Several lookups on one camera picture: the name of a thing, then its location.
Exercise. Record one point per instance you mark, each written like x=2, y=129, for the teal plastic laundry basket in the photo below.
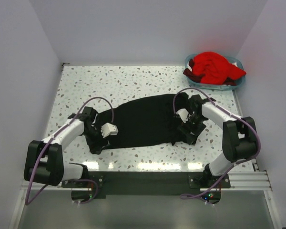
x=223, y=87

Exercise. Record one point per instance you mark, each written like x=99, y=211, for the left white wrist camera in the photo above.
x=108, y=129

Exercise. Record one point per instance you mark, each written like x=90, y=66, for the aluminium extrusion rail frame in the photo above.
x=247, y=204

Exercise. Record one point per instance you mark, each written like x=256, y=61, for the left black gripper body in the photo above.
x=92, y=137

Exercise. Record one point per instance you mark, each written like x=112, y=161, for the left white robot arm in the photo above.
x=44, y=160

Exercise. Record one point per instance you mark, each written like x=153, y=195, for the red t shirt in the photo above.
x=234, y=72

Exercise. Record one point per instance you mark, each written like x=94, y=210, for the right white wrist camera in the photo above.
x=182, y=114

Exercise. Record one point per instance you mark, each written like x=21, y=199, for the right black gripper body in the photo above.
x=194, y=124

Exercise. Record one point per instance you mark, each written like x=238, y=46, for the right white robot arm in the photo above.
x=240, y=141

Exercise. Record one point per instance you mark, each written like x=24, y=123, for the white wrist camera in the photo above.
x=108, y=129
x=182, y=114

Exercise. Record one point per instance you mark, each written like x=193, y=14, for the black t shirt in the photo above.
x=147, y=121

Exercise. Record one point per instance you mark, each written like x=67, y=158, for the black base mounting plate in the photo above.
x=99, y=185

